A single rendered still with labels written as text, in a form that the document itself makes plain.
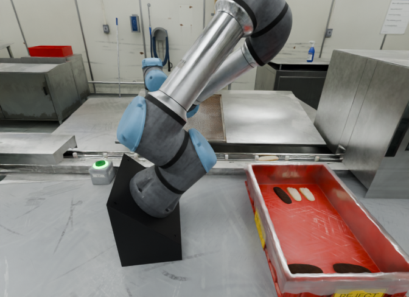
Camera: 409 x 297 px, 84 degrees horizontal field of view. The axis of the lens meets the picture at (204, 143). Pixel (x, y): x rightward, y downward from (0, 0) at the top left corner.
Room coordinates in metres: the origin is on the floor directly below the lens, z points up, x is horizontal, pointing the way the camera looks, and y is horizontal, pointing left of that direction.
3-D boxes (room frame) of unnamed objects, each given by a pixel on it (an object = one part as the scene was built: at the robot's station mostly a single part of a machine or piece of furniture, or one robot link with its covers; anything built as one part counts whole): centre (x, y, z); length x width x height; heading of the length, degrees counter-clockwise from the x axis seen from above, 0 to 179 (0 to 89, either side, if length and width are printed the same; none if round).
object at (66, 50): (3.94, 2.49, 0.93); 0.51 x 0.36 x 0.13; 94
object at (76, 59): (3.94, 2.49, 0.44); 0.70 x 0.55 x 0.87; 90
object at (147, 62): (0.89, 0.20, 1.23); 0.09 x 0.08 x 0.11; 18
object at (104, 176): (0.77, 0.42, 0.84); 0.08 x 0.08 x 0.11; 0
